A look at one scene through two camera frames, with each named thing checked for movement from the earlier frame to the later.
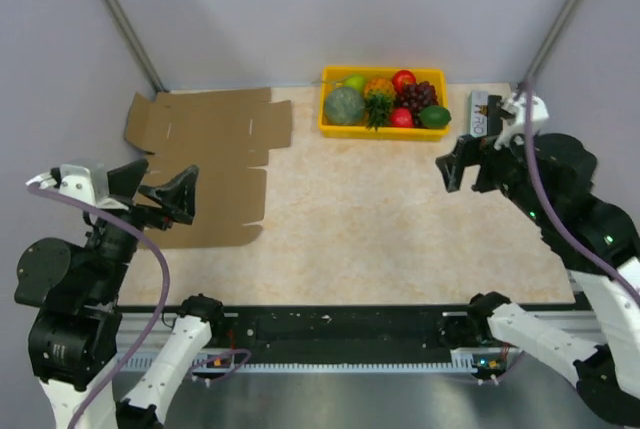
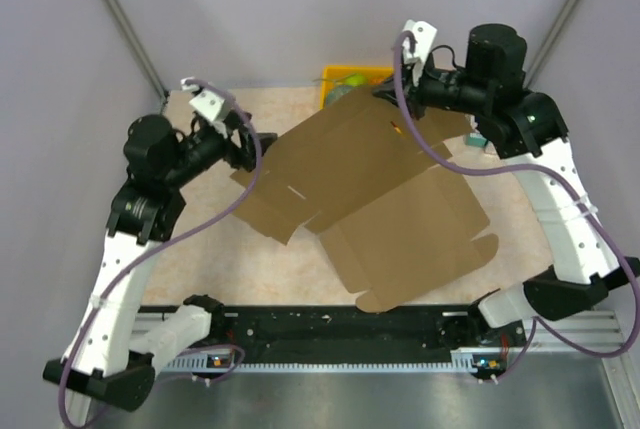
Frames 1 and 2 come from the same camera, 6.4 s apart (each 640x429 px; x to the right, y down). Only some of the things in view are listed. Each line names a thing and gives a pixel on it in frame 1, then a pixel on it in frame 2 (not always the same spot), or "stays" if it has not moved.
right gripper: [467, 149] → [412, 91]
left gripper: [178, 195] → [244, 156]
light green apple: [356, 81] stays
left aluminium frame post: [122, 19] stays
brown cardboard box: [223, 134] → [368, 174]
